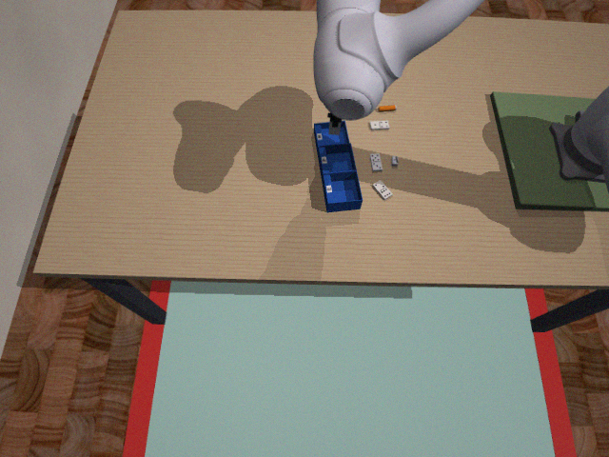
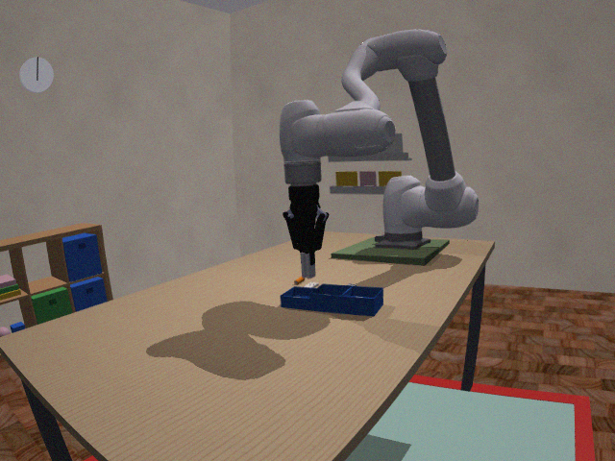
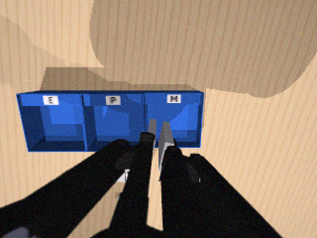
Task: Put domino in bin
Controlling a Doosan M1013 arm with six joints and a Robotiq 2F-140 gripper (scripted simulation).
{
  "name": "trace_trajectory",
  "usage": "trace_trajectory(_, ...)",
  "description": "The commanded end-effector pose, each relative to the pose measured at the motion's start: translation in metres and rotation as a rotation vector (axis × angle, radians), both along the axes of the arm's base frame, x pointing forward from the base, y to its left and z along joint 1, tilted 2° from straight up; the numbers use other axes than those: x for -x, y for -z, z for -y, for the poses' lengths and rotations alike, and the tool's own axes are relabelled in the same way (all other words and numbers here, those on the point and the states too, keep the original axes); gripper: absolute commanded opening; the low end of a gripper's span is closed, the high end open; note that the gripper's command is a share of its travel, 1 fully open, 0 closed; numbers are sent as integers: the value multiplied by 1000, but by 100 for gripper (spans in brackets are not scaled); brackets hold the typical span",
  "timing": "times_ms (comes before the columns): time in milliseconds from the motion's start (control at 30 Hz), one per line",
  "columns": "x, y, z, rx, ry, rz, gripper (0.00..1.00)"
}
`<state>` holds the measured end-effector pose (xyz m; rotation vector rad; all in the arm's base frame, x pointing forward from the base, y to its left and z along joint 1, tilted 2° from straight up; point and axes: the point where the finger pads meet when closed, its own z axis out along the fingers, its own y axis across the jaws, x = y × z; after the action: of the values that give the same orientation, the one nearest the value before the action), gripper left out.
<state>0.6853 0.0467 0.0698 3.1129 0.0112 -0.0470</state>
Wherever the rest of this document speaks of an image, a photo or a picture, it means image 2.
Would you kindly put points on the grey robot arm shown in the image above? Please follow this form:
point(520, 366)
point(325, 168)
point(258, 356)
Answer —
point(361, 129)

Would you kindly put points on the blue three-compartment bin rack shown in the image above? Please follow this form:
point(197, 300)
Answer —
point(334, 299)

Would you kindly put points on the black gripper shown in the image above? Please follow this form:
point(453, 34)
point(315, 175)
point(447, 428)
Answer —
point(306, 237)

